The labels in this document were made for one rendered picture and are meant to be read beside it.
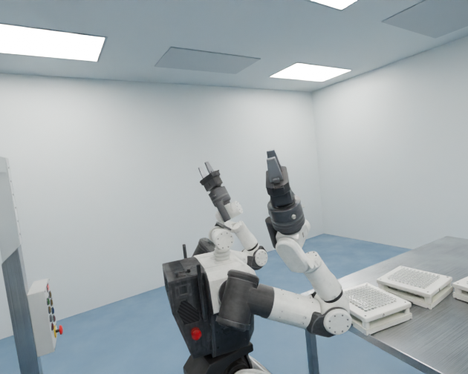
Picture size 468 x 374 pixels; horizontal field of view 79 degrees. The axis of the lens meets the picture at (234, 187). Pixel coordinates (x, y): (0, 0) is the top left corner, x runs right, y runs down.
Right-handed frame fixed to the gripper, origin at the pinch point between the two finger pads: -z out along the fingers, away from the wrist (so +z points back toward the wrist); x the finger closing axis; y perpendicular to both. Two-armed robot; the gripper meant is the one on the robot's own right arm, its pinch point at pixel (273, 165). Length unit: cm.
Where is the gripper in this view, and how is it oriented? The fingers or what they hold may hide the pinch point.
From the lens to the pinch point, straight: 71.4
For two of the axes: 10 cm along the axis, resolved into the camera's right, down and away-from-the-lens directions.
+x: 1.0, -4.6, 8.8
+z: 3.0, 8.6, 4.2
